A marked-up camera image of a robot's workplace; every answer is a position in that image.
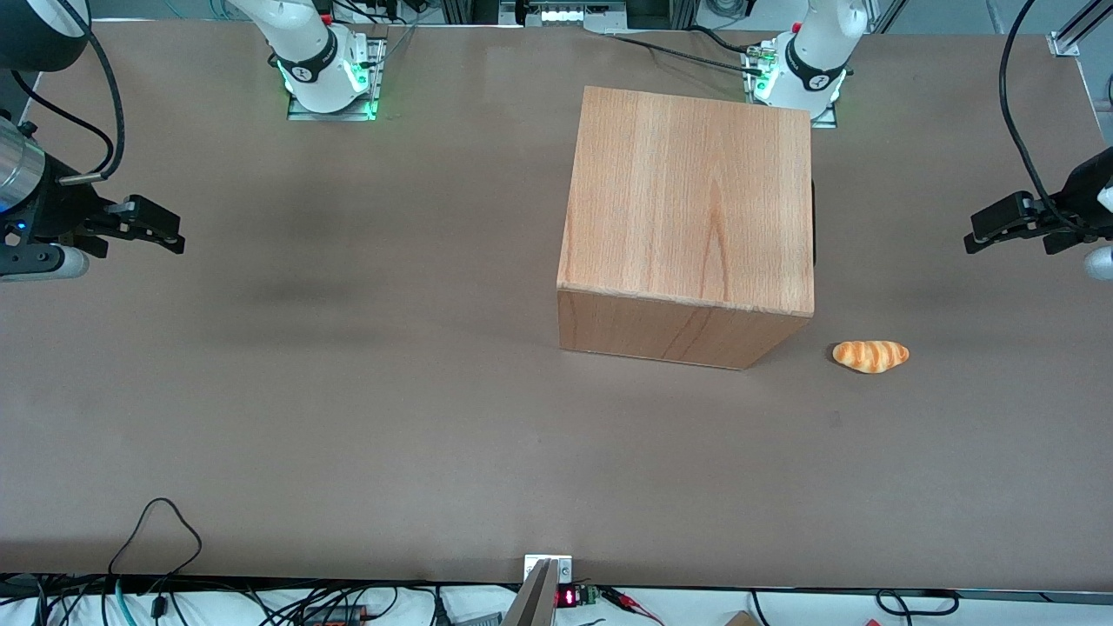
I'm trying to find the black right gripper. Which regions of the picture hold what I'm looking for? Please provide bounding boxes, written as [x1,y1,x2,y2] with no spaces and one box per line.
[0,155,186,262]

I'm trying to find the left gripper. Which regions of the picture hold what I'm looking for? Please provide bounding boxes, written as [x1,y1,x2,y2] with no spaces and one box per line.
[963,146,1113,256]

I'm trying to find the light wooden drawer cabinet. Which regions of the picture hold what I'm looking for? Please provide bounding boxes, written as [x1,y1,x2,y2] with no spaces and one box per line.
[556,85,816,371]

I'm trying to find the striped croissant bread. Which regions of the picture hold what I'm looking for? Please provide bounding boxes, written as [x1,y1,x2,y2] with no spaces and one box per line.
[832,339,910,375]

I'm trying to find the orange and black device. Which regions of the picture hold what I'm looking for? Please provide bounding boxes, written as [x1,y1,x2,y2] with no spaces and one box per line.
[300,602,370,626]

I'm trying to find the lit white control box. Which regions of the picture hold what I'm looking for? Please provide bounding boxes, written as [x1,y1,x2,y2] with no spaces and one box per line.
[499,0,629,29]

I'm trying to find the red and black clip leads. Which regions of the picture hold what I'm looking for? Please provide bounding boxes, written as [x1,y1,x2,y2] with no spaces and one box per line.
[600,586,666,626]

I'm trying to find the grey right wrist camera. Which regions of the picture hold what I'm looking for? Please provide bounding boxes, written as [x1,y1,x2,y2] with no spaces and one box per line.
[0,246,90,282]

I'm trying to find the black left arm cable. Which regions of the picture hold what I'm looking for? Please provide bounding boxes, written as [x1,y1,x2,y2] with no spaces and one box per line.
[998,0,1090,236]

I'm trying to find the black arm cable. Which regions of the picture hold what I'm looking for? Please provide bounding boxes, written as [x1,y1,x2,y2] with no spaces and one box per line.
[998,0,1090,236]
[9,0,126,184]

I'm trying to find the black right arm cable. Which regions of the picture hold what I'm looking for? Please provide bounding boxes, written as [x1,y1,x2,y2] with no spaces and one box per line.
[9,0,126,184]

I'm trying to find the aluminium frame profile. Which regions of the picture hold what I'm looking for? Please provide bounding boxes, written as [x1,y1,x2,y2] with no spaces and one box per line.
[1047,0,1113,58]

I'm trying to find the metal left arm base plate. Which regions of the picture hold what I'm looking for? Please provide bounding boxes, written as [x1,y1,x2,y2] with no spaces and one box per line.
[742,43,841,130]

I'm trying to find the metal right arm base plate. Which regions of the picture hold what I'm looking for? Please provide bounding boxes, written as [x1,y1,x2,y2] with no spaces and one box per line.
[287,35,389,122]

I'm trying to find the black looped cable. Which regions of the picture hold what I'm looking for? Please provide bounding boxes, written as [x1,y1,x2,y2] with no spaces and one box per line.
[108,497,203,620]

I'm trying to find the short black table cable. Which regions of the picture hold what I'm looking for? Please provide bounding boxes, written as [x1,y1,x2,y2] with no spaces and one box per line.
[691,26,770,55]

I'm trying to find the long black table cable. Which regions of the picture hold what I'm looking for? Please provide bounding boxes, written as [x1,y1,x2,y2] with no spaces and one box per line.
[607,33,764,74]

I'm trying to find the black coiled cable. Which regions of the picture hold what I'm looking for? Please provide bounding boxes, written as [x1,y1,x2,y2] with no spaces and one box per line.
[873,589,963,620]

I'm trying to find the aluminium camera mount bar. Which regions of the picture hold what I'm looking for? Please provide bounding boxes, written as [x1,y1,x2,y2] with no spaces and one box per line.
[502,559,559,626]

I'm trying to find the silver metal camera bracket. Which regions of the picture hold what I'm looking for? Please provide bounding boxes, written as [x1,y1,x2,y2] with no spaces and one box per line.
[523,554,574,586]

